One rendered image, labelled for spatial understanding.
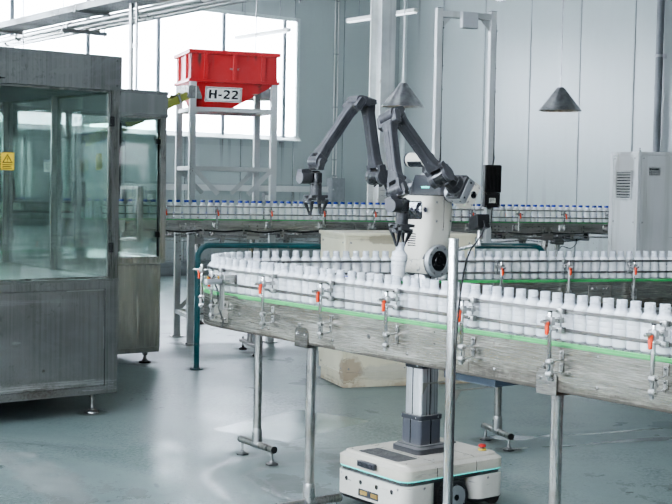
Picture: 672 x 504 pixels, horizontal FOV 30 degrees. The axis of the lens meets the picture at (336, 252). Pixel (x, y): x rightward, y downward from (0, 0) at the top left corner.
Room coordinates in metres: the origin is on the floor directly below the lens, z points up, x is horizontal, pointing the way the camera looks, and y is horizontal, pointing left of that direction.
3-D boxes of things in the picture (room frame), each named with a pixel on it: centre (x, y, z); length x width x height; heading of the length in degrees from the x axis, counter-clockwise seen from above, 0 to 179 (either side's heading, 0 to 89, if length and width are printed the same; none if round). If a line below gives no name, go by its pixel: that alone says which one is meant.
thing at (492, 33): (11.90, -1.44, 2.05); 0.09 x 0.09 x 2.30; 37
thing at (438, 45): (11.71, -0.93, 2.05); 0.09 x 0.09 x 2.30; 37
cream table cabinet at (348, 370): (9.93, -0.48, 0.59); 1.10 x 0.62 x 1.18; 109
